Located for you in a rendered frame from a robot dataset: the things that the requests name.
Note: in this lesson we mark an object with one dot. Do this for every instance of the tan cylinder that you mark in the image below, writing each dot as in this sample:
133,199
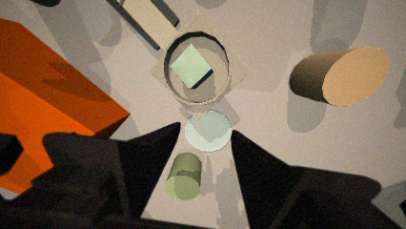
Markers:
341,78

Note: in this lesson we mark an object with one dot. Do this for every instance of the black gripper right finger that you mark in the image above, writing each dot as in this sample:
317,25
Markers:
270,187

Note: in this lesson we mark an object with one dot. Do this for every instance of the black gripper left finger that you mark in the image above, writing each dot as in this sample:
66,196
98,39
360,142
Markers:
137,163

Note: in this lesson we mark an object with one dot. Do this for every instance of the pale green block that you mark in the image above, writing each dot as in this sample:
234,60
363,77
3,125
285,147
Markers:
192,68

